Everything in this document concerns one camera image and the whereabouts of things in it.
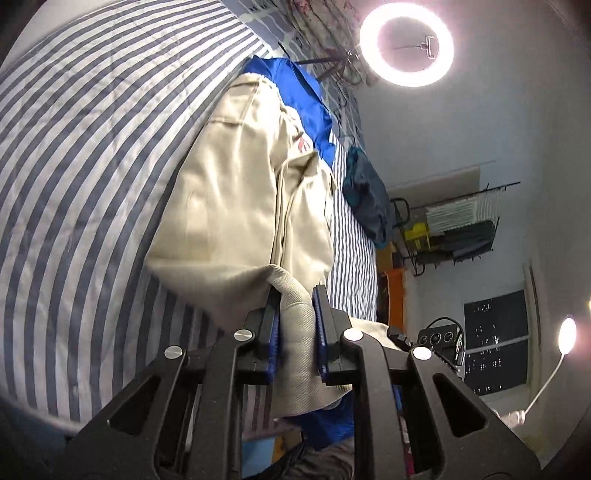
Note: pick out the black tripod stand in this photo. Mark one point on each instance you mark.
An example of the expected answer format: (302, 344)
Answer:
(323, 59)

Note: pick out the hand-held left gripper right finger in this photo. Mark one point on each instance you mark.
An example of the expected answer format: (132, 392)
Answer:
(322, 337)

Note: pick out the dark window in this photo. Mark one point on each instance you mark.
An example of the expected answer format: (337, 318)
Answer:
(498, 332)

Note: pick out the blue white striped blanket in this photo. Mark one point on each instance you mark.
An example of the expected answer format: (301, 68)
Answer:
(92, 161)

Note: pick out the black metal drying rack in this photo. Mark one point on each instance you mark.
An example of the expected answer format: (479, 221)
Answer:
(461, 212)

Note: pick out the phone holder clip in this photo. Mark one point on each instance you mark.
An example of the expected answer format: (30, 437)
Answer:
(429, 46)

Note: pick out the beige trousers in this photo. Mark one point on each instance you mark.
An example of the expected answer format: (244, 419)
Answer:
(231, 207)

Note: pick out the yellow container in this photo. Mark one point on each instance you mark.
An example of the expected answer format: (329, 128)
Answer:
(418, 236)

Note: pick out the orange wooden furniture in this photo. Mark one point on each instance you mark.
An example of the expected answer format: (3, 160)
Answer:
(395, 295)

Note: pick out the dark teal cloth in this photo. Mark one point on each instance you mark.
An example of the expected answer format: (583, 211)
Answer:
(367, 198)

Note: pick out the white gooseneck lamp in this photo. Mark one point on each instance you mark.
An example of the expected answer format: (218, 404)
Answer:
(567, 334)

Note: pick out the blue garment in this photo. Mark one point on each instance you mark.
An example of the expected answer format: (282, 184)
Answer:
(268, 23)

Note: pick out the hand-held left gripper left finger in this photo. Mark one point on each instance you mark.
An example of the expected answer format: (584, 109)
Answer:
(272, 341)

